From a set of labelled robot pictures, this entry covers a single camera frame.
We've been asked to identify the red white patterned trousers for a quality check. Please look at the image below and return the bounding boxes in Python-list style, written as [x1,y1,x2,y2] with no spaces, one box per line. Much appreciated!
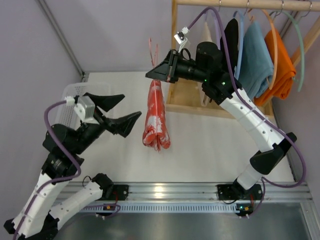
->
[142,79,171,152]

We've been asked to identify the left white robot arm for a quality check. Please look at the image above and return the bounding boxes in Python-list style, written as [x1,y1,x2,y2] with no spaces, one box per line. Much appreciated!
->
[4,92,142,240]

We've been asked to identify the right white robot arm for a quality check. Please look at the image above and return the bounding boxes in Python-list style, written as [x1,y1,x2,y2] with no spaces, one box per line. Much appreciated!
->
[145,41,297,201]

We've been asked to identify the beige trousers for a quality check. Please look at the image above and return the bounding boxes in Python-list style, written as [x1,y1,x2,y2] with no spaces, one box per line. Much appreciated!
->
[197,21,213,107]

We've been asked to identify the purple hanger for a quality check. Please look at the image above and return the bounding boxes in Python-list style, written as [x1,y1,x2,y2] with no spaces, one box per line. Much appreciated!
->
[204,10,221,50]

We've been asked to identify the black trousers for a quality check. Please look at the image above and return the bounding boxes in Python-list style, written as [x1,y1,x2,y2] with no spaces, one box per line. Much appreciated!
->
[208,17,240,103]

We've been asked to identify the blue hanger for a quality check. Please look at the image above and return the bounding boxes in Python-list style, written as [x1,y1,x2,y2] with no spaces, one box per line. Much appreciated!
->
[233,10,245,80]

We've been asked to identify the light blue trousers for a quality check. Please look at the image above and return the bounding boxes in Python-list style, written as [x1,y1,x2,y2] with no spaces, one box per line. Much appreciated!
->
[237,21,274,100]

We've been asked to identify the orange hanger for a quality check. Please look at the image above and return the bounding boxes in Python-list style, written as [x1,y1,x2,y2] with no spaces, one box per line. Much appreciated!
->
[240,8,279,90]

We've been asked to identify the orange trousers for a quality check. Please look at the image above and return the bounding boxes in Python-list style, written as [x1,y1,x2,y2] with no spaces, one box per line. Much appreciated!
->
[254,30,296,107]

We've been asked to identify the green hanger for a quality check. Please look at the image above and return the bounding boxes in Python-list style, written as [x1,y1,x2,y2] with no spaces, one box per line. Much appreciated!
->
[269,11,305,98]

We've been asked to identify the wooden clothes rack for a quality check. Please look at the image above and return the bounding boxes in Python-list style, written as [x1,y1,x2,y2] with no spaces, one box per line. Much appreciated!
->
[165,0,320,120]

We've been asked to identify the white plastic basket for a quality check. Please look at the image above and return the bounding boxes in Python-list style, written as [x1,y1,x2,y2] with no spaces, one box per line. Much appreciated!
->
[54,82,114,130]

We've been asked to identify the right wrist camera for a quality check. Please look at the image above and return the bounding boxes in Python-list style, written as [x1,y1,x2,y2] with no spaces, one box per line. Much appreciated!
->
[173,26,190,53]

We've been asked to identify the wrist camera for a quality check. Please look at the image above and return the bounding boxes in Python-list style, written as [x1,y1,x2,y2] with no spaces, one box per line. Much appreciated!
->
[173,26,190,53]
[64,95,95,121]

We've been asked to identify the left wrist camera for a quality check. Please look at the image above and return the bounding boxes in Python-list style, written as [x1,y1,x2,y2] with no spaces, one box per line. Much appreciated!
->
[64,95,95,121]

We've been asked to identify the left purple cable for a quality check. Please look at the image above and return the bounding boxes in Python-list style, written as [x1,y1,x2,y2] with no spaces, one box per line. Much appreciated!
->
[11,101,121,240]

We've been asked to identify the purple cable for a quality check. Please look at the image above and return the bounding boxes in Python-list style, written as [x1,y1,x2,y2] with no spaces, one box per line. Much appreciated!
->
[11,101,121,240]
[187,6,308,218]

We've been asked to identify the aluminium mounting rail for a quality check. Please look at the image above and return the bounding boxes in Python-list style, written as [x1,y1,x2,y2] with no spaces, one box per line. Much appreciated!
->
[122,182,313,203]

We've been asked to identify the grey slotted cable duct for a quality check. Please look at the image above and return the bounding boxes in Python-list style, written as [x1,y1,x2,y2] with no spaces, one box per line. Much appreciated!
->
[79,201,241,213]

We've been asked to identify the aluminium corner frame post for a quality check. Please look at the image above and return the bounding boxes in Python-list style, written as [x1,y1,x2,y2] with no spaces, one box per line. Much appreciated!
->
[35,0,89,83]

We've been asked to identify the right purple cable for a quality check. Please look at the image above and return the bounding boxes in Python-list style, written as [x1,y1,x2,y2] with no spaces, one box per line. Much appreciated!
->
[187,6,308,218]

